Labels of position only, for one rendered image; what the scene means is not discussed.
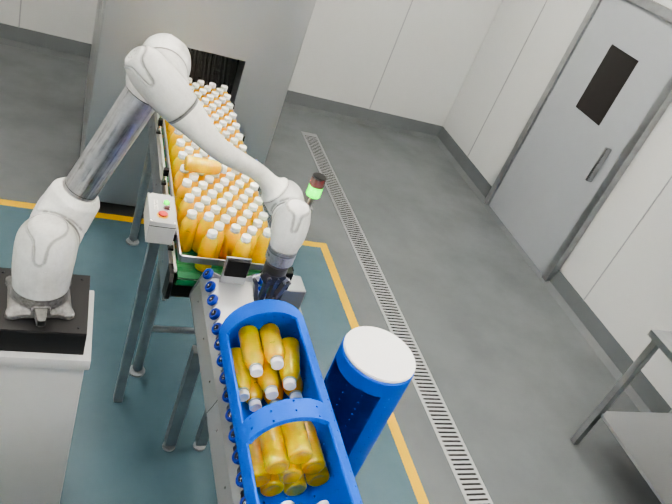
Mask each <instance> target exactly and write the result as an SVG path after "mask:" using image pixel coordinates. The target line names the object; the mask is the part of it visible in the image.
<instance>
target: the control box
mask: <svg viewBox="0 0 672 504"><path fill-rule="evenodd" d="M165 200H168V201H169V204H168V205H169V206H170V209H169V210H167V209H165V208H164V206H165V205H167V204H164V201H165ZM155 203H157V204H155ZM156 206H157V209H155V208H156ZM161 210H163V211H166V212H167V213H168V216H166V217H162V216H160V215H159V214H158V212H159V211H161ZM176 226H177V222H176V213H175V205H174V197H173V196H170V195H163V194H157V193H150V192H148V194H147V199H146V203H145V208H144V230H145V242H148V243H156V244H165V245H172V242H173V238H174V234H175V230H176Z"/></svg>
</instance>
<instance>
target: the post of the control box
mask: <svg viewBox="0 0 672 504"><path fill-rule="evenodd" d="M159 245H160V244H156V243H148V245H147V249H146V254H145V258H144V263H143V267H142V272H141V276H140V280H139V285H138V289H137V294H136V298H135V303H134V307H133V311H132V316H131V320H130V325H129V329H128V334H127V338H126V342H125V347H124V351H123V356H122V360H121V365H120V369H119V373H118V378H117V382H116V387H115V391H114V395H113V402H122V401H123V397H124V392H125V388H126V384H127V380H128V376H129V371H130V367H131V363H132V359H133V355H134V350H135V346H136V342H137V338H138V334H139V329H140V325H141V321H142V317H143V313H144V308H145V304H146V300H147V296H148V292H149V287H150V283H151V279H152V275H153V271H154V266H155V262H156V258H157V254H158V250H159Z"/></svg>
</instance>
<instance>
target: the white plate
mask: <svg viewBox="0 0 672 504"><path fill-rule="evenodd" d="M343 345H344V351H345V354H346V356H347V358H348V359H349V361H350V362H351V363H352V364H353V365H354V367H356V368H357V369H358V370H359V371H360V372H362V373H363V374H365V375H366V376H368V377H370V378H372V379H374V380H377V381H380V382H384V383H392V384H395V383H402V382H405V381H407V380H408V379H410V378H411V377H412V375H413V374H414V372H415V369H416V362H415V358H414V356H413V354H412V352H411V350H410V349H409V347H408V346H407V345H406V344H405V343H404V342H403V341H402V340H401V339H399V338H398V337H397V336H395V335H394V334H392V333H390V332H388V331H386V330H383V329H380V328H377V327H371V326H362V327H357V328H354V329H352V330H350V331H349V332H348V333H347V335H346V336H345V339H344V344H343Z"/></svg>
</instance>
